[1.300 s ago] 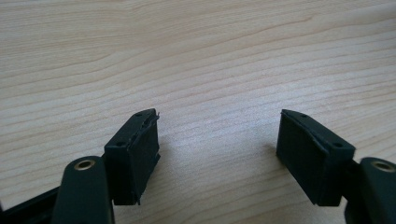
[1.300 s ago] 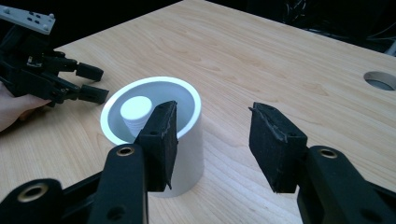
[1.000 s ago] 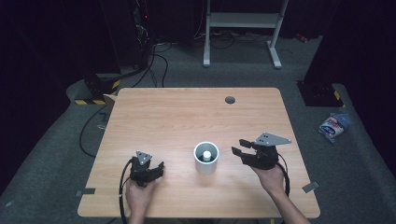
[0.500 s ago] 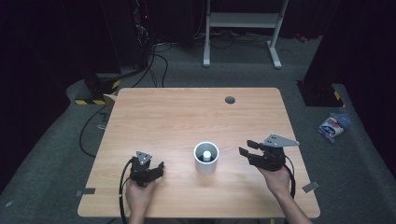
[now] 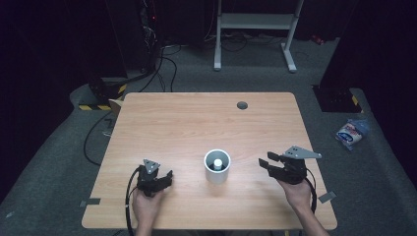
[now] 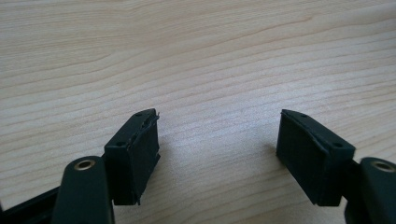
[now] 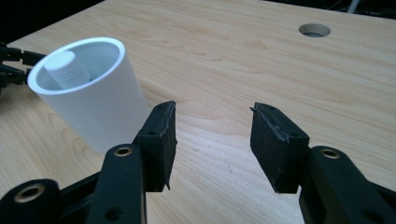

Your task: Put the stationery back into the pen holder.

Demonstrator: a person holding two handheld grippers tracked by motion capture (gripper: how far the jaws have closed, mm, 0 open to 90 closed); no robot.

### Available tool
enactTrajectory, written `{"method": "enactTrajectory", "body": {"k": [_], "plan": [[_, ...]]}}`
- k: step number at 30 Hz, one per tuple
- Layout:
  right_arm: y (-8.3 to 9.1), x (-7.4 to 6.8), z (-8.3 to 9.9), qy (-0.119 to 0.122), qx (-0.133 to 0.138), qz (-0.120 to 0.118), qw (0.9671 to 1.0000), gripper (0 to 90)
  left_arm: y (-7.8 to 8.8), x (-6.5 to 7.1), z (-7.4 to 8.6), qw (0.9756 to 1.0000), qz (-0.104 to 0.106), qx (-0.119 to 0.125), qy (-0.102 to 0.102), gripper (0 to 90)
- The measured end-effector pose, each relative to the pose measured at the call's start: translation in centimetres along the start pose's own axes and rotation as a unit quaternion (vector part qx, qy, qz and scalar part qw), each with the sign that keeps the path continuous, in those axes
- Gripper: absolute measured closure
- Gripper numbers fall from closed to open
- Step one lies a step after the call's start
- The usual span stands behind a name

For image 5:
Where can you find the black stand base striped edge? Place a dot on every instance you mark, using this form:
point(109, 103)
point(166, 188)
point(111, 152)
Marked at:
point(100, 95)
point(337, 98)

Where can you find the person's left hand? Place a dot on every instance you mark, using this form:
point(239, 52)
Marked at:
point(146, 205)

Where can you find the brown cardboard piece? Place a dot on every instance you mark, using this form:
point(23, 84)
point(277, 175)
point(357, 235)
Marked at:
point(116, 105)

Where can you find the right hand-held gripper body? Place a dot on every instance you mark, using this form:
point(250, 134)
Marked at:
point(295, 167)

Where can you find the grey tape strip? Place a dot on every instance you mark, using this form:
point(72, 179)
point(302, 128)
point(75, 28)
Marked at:
point(90, 202)
point(327, 196)

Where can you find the white metal stand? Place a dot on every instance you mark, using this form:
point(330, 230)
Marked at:
point(255, 21)

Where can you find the person's right hand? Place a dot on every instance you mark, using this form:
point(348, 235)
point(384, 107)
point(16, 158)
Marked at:
point(298, 193)

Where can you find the white cup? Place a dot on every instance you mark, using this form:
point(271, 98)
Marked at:
point(217, 172)

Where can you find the small red object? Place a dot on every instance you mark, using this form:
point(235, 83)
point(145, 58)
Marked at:
point(317, 39)

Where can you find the dark equipment rack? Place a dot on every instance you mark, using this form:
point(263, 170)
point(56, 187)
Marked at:
point(144, 32)

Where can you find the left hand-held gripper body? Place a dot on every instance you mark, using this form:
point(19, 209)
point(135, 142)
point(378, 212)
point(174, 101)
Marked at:
point(148, 178)

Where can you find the blue white plastic packet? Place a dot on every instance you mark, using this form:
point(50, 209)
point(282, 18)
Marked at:
point(351, 133)

